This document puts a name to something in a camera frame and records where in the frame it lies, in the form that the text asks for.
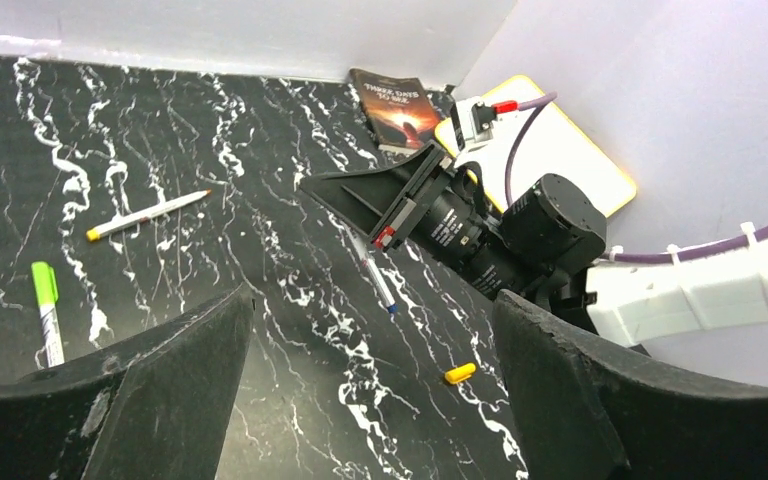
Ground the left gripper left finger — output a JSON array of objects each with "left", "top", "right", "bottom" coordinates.
[{"left": 0, "top": 286, "right": 255, "bottom": 479}]

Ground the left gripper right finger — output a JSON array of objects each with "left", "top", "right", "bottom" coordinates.
[{"left": 492, "top": 291, "right": 768, "bottom": 479}]

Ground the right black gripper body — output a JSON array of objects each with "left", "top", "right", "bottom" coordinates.
[{"left": 299, "top": 142, "right": 490, "bottom": 252}]

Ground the blue pen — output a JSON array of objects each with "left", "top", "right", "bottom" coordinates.
[{"left": 347, "top": 229, "right": 398, "bottom": 315}]

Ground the green pen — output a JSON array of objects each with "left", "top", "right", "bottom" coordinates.
[{"left": 31, "top": 261, "right": 65, "bottom": 368}]

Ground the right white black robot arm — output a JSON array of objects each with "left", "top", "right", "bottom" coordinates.
[{"left": 299, "top": 143, "right": 768, "bottom": 347}]

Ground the orange pen cap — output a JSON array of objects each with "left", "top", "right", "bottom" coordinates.
[{"left": 443, "top": 362, "right": 477, "bottom": 385}]

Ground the orange tipped white pen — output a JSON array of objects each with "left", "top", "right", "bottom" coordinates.
[{"left": 85, "top": 189, "right": 211, "bottom": 242}]

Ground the brown book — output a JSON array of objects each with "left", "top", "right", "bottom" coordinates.
[{"left": 349, "top": 68, "right": 440, "bottom": 155}]

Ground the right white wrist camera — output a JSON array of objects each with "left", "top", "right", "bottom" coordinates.
[{"left": 449, "top": 97, "right": 519, "bottom": 153}]

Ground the white board wooden frame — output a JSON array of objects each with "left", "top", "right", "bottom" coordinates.
[{"left": 435, "top": 75, "right": 637, "bottom": 217}]

